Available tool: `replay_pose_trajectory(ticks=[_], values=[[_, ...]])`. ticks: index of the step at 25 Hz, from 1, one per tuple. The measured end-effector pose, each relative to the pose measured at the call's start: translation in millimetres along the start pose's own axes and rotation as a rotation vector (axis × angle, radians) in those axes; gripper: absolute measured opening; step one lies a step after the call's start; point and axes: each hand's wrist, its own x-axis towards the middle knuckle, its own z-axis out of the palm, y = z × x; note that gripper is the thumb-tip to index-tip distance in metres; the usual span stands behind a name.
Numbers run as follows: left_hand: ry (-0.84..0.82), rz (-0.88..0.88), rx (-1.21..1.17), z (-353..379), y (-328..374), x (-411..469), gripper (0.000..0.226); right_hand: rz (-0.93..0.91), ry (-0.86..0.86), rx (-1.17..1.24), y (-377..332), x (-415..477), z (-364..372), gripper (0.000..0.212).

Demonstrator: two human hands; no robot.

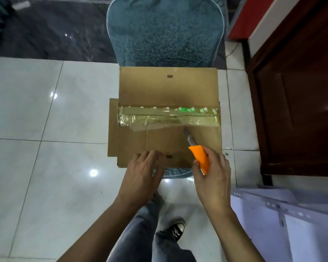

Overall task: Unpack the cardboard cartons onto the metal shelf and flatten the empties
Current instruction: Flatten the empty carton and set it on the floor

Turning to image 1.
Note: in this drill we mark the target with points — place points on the person's right hand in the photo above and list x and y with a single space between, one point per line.
213 185

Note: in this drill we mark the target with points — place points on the person's left hand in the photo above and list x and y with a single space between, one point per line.
139 182

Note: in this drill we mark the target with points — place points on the orange utility knife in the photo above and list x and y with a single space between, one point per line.
199 158

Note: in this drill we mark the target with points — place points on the white metal shelving rack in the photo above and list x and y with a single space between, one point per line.
295 226

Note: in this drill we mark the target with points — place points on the small printed brown carton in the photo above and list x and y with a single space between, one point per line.
164 87

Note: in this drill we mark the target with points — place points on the person's left forearm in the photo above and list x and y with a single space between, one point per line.
101 234

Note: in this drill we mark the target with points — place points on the person's right forearm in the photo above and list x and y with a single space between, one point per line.
237 237

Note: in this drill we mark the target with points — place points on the person's grey trouser legs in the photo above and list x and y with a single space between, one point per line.
136 240

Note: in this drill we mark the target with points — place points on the black and white sneaker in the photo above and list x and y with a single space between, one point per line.
175 232

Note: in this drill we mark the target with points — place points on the dark wooden door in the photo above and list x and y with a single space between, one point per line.
295 90

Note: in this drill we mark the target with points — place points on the teal fabric chair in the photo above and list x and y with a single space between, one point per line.
166 30

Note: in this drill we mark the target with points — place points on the white power strip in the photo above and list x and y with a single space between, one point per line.
21 5

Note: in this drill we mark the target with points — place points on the glass door with metal frame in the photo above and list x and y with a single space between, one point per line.
235 16

